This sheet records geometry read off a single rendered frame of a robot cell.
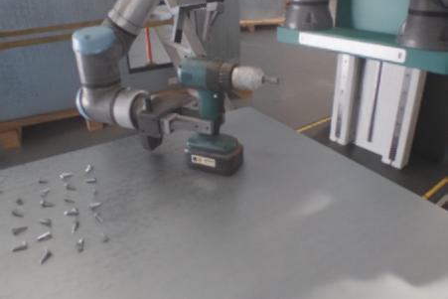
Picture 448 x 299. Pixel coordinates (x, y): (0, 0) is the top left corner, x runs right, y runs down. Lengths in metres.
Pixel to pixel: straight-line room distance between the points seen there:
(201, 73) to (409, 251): 0.45
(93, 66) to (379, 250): 0.65
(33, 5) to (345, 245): 2.36
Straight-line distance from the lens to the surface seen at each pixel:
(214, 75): 0.63
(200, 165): 0.72
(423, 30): 1.09
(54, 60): 2.63
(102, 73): 0.80
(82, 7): 2.60
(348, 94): 1.50
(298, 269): 0.52
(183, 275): 0.52
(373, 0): 1.34
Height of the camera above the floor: 1.03
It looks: 25 degrees down
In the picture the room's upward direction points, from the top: 2 degrees counter-clockwise
